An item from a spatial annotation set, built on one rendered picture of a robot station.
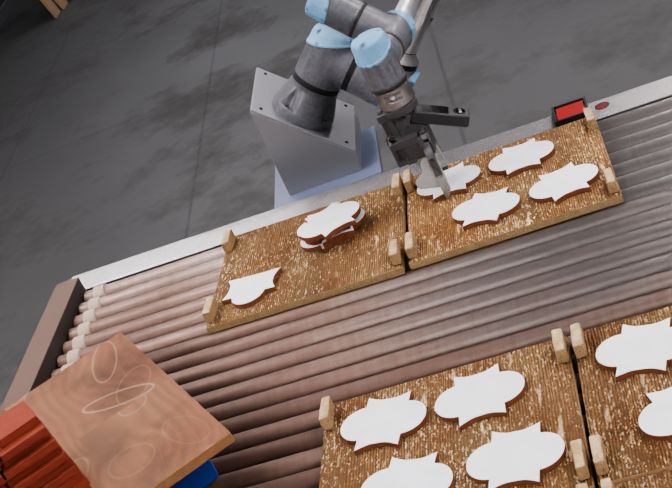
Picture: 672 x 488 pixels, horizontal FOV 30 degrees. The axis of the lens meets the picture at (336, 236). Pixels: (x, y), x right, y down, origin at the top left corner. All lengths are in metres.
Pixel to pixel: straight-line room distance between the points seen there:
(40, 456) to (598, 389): 0.83
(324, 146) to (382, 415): 1.06
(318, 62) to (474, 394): 1.14
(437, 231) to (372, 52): 0.36
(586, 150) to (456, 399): 0.73
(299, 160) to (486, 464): 1.28
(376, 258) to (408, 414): 0.53
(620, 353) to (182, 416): 0.70
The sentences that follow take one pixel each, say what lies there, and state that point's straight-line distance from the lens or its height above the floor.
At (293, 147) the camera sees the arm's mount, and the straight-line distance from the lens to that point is 2.91.
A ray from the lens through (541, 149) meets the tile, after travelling 2.54.
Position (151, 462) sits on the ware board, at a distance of 1.99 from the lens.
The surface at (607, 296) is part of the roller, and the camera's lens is 2.11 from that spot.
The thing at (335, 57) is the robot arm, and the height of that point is 1.14.
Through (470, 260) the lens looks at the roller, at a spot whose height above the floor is 0.91.
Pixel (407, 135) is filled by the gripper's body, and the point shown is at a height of 1.08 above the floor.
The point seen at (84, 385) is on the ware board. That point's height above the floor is 1.04.
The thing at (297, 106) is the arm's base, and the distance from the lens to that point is 2.89.
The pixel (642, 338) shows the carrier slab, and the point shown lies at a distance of 1.94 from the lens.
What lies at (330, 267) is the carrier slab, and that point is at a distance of 2.46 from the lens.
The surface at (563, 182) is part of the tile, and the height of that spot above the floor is 0.95.
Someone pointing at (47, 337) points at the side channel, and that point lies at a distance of 2.73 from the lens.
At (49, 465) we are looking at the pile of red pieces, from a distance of 1.97.
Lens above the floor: 2.09
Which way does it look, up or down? 27 degrees down
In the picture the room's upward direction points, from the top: 25 degrees counter-clockwise
